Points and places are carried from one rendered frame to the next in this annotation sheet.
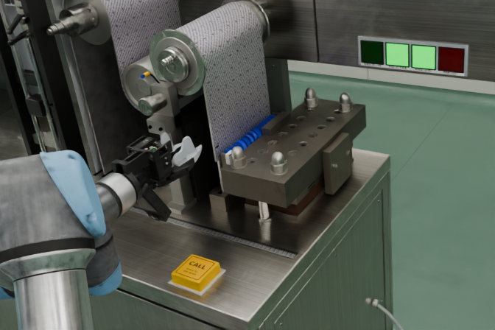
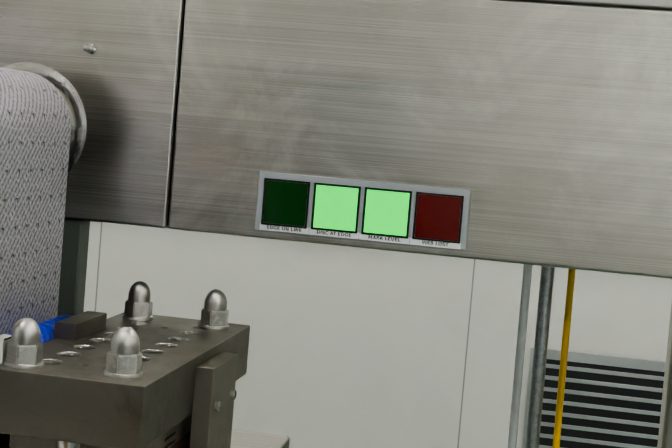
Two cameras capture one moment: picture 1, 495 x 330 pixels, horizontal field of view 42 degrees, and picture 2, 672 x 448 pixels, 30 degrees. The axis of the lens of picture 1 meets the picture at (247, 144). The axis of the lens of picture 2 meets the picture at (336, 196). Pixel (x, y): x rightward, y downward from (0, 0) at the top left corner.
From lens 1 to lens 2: 0.53 m
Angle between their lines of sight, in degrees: 35
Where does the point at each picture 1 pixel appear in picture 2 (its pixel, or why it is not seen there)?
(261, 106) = (46, 291)
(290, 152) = not seen: hidden behind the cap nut
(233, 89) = (14, 220)
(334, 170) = (214, 416)
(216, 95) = not seen: outside the picture
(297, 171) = (164, 377)
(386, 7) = (322, 117)
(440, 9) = (424, 124)
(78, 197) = not seen: outside the picture
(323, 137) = (192, 348)
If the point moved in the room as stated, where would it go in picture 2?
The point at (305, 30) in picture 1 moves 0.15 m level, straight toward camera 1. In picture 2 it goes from (148, 159) to (176, 166)
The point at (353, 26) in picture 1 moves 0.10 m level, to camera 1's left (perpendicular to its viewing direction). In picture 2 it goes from (251, 153) to (171, 147)
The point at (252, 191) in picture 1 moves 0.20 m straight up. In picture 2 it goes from (56, 416) to (72, 199)
